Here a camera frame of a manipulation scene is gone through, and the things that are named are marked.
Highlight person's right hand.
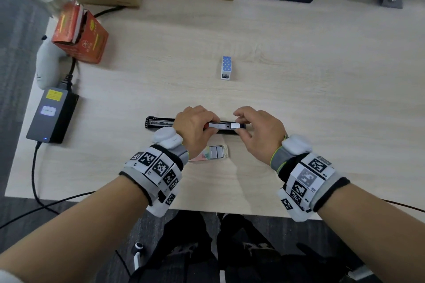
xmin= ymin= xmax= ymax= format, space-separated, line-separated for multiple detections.
xmin=233 ymin=106 xmax=288 ymax=166

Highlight person's left hand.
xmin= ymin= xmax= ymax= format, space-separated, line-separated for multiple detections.
xmin=172 ymin=105 xmax=222 ymax=161

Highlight long black bar device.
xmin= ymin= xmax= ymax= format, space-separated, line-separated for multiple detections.
xmin=145 ymin=116 xmax=247 ymax=135

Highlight person's left forearm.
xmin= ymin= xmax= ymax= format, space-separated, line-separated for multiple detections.
xmin=0 ymin=173 xmax=157 ymax=283

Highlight person's right forearm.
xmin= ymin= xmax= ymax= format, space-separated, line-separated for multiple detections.
xmin=318 ymin=183 xmax=425 ymax=283

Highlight small clear plastic packet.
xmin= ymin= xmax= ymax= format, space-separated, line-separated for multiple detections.
xmin=188 ymin=144 xmax=230 ymax=163

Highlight small white blue-dotted box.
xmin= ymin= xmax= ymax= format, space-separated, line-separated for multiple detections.
xmin=220 ymin=55 xmax=232 ymax=81

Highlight left wrist marker band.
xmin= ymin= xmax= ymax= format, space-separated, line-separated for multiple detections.
xmin=118 ymin=126 xmax=190 ymax=218

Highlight wrist marker band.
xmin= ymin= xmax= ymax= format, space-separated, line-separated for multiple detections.
xmin=118 ymin=126 xmax=190 ymax=218
xmin=270 ymin=134 xmax=351 ymax=224

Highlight right wrist marker band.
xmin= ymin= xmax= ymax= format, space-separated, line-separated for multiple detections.
xmin=270 ymin=134 xmax=351 ymax=224

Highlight person's black trousers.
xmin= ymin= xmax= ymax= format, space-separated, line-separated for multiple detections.
xmin=128 ymin=210 xmax=384 ymax=283

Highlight small white black gadget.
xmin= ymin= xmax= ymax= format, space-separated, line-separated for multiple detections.
xmin=132 ymin=242 xmax=145 ymax=273

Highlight orange carton box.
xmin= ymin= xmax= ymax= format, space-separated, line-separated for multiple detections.
xmin=51 ymin=2 xmax=110 ymax=65

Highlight grey black power adapter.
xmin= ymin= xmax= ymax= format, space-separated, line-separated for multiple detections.
xmin=25 ymin=86 xmax=80 ymax=145

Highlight white handheld device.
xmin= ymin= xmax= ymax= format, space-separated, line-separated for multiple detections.
xmin=35 ymin=36 xmax=73 ymax=91

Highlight black power cable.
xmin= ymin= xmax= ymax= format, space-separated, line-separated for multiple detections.
xmin=60 ymin=5 xmax=127 ymax=92

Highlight thin black cable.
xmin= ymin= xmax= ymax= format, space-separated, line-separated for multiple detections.
xmin=381 ymin=199 xmax=425 ymax=214

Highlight black adapter output cable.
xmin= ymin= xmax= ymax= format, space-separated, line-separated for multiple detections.
xmin=0 ymin=141 xmax=97 ymax=231

